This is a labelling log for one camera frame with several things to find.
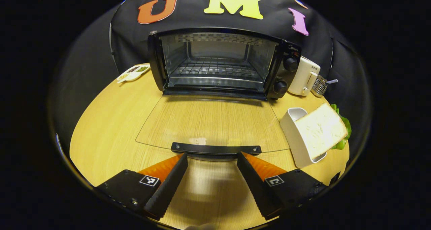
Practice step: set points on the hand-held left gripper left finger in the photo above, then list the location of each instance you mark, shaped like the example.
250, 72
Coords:
170, 189

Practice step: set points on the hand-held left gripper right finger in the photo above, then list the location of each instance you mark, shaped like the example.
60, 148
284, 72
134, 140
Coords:
256, 189

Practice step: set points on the white bread lettuce sandwich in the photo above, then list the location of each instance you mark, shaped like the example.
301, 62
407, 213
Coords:
320, 129

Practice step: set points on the black electric oven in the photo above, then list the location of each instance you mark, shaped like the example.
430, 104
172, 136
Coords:
282, 77

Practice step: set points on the white rectangular tray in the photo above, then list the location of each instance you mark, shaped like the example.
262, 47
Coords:
290, 129

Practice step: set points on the white divided dish with beans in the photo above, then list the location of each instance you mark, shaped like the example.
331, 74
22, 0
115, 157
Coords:
133, 73

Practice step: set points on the white toaster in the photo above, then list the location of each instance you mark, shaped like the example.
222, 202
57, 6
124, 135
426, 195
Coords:
303, 76

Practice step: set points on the black backdrop cloth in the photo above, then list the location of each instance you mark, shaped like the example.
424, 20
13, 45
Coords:
193, 19

